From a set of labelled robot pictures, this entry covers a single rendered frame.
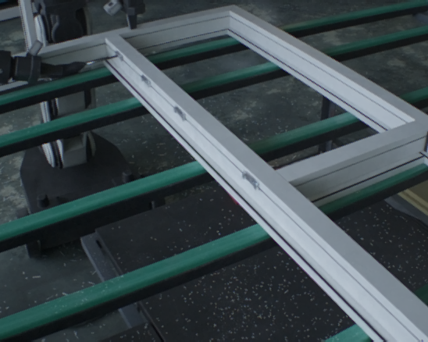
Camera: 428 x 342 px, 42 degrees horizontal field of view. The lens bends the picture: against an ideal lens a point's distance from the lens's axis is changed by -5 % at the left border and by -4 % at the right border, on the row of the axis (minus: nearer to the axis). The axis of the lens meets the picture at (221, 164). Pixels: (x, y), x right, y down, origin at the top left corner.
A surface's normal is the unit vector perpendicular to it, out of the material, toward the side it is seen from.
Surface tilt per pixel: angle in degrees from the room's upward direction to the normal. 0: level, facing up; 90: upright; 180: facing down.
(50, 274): 0
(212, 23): 90
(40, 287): 0
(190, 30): 90
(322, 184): 90
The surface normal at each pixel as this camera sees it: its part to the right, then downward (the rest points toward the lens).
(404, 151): 0.50, 0.48
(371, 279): -0.01, -0.83
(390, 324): -0.87, 0.29
